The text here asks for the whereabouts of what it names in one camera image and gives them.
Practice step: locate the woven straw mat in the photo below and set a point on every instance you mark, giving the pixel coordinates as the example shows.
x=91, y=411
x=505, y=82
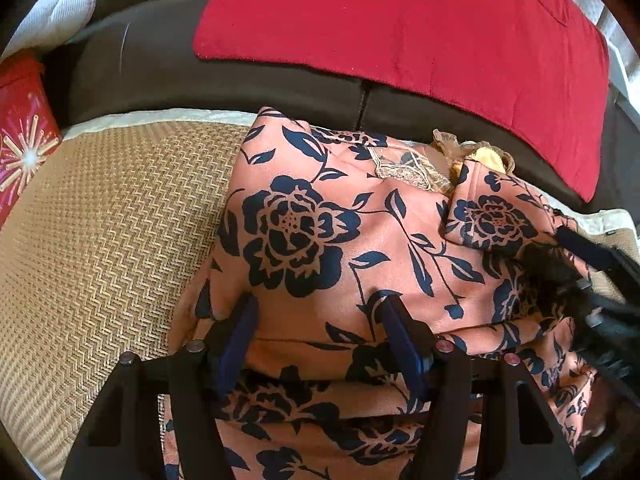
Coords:
x=110, y=240

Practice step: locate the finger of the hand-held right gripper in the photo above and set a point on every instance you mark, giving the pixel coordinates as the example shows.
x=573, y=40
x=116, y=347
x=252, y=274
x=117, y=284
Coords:
x=585, y=246

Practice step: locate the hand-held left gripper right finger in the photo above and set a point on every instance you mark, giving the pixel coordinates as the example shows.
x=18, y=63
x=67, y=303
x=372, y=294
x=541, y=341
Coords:
x=402, y=345

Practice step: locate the red cloth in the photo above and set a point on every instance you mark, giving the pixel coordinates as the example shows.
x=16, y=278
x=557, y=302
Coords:
x=400, y=25

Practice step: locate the orange floral print garment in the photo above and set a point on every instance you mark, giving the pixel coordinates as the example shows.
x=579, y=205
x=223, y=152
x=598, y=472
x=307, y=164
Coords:
x=325, y=275

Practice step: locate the beige lace yellow garment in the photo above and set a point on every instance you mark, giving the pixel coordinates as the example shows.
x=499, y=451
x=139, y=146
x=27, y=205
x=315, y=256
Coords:
x=425, y=170

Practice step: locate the brown sofa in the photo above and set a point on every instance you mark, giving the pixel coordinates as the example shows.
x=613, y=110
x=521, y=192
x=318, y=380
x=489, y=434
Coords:
x=160, y=65

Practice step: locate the white ribbed cushion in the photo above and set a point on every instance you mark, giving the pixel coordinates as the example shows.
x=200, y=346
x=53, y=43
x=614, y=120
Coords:
x=50, y=15

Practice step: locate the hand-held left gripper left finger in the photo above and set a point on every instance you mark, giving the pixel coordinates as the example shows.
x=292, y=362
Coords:
x=241, y=340

